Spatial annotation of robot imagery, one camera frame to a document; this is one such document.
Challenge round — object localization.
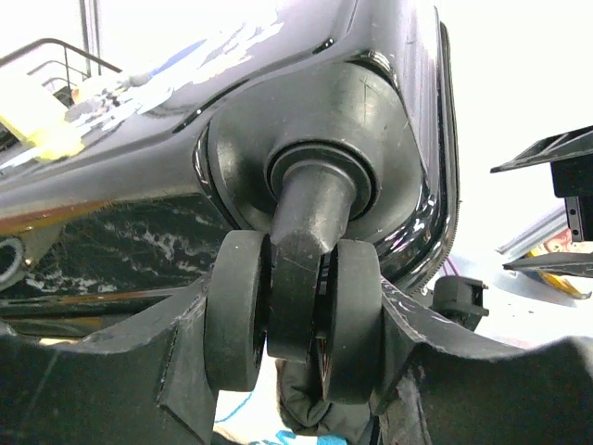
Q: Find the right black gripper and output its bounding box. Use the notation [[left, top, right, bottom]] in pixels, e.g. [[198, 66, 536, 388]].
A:
[[490, 126, 592, 278]]

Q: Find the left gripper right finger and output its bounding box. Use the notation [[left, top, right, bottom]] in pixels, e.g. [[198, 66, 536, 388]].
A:
[[372, 280, 592, 444]]

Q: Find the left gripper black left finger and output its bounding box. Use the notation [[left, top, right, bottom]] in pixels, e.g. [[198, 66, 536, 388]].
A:
[[1, 276, 218, 444]]

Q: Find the black white space suitcase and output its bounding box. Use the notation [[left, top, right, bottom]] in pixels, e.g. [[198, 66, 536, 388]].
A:
[[1, 1, 459, 407]]

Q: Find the black wire dish rack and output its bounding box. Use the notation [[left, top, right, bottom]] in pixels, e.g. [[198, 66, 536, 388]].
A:
[[1, 37, 121, 107]]

